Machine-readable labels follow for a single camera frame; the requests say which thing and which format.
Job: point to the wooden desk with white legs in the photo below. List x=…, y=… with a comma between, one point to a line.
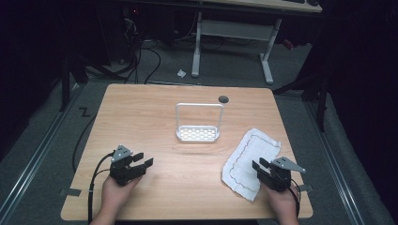
x=237, y=29

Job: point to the white cloth with stitched border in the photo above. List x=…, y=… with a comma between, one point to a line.
x=248, y=150

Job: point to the grey tape strip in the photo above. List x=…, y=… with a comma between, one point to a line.
x=71, y=192
x=306, y=187

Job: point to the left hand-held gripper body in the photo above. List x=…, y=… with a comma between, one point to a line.
x=123, y=170

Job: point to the small red object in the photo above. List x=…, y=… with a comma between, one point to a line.
x=288, y=44

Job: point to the white paper scrap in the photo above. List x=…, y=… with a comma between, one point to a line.
x=181, y=73

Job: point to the metal floor rail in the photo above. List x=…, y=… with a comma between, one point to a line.
x=334, y=168
x=37, y=156

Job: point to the black metal stand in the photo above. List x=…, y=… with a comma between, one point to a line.
x=65, y=84
x=321, y=103

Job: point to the black keyboard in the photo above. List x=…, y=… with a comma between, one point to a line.
x=294, y=1

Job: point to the white rack with slotted tray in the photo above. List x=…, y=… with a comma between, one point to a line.
x=197, y=133

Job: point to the black computer mouse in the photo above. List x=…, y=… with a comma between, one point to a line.
x=313, y=2

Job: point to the dark round table grommet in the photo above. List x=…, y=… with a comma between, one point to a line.
x=223, y=99

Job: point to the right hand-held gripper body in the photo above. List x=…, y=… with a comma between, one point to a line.
x=278, y=178

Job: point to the person's left hand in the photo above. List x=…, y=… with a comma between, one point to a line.
x=117, y=195

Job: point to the person's right hand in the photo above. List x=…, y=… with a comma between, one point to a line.
x=283, y=201

